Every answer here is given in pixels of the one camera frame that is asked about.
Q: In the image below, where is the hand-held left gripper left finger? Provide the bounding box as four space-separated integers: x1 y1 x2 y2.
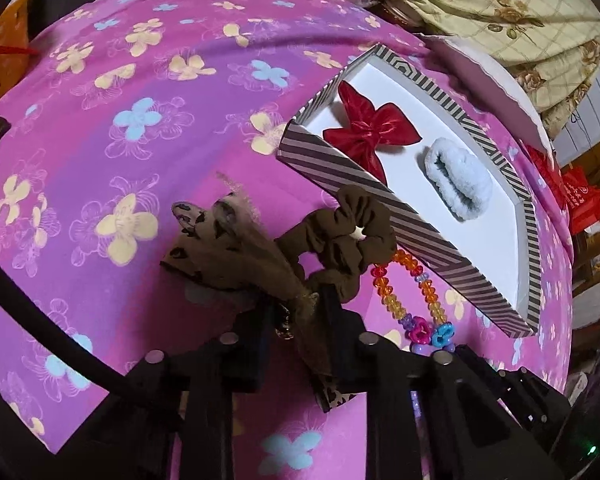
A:
109 304 282 480

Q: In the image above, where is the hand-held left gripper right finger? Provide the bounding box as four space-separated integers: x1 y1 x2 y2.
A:
320 292 566 480

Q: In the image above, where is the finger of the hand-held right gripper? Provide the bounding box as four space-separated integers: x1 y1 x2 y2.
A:
497 367 573 426

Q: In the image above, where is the orange crystal bead bracelet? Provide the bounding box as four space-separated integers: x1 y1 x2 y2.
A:
371 249 456 356

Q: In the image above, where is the brown fabric scrunchie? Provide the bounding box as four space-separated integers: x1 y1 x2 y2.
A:
275 185 398 303

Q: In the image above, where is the leopard print organza hair bow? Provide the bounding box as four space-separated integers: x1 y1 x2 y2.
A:
160 172 361 413

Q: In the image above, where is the striped cardboard box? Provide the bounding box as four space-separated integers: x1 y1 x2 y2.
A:
277 44 540 338

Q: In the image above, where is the light blue fluffy scrunchie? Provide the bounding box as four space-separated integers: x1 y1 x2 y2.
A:
424 137 492 222

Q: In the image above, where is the red shopping bag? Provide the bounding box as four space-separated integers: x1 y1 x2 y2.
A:
560 162 600 236

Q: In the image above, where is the red satin hair bow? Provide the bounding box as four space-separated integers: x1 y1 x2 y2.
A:
322 80 423 186

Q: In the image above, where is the pink floral bedsheet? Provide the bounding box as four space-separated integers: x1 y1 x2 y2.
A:
0 0 576 480

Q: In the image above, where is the white cushion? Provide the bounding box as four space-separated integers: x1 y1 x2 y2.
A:
420 35 553 163

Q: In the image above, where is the beige floral quilt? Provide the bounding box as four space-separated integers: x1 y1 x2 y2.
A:
340 0 600 136

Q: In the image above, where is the orange bag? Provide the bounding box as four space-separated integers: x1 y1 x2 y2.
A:
0 0 38 121

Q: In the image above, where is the thick black cable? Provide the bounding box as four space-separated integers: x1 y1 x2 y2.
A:
0 247 131 401

